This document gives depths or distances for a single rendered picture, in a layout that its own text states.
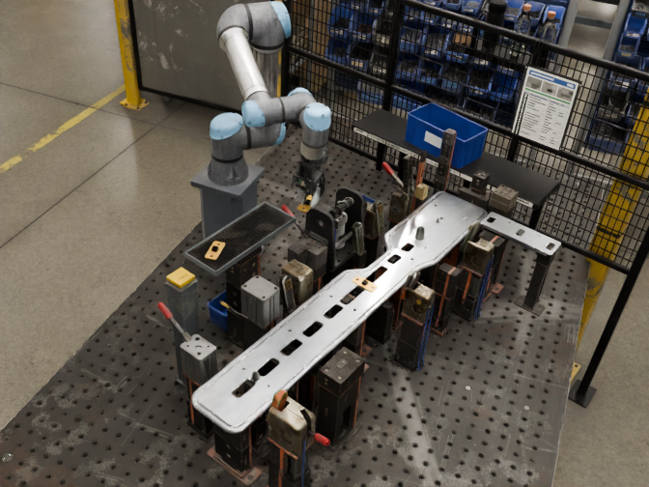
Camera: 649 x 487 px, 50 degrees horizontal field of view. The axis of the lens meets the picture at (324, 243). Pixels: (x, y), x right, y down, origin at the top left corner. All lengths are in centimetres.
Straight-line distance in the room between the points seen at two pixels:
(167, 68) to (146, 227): 142
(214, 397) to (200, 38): 334
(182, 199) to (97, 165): 70
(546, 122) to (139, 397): 183
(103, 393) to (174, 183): 238
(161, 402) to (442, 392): 93
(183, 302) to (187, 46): 313
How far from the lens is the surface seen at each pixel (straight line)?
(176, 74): 520
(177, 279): 209
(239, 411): 195
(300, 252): 228
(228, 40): 224
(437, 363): 253
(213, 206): 263
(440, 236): 258
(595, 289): 323
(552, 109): 289
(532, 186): 291
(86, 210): 445
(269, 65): 240
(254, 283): 214
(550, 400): 253
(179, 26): 501
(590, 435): 344
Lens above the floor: 254
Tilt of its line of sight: 39 degrees down
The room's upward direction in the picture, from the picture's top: 4 degrees clockwise
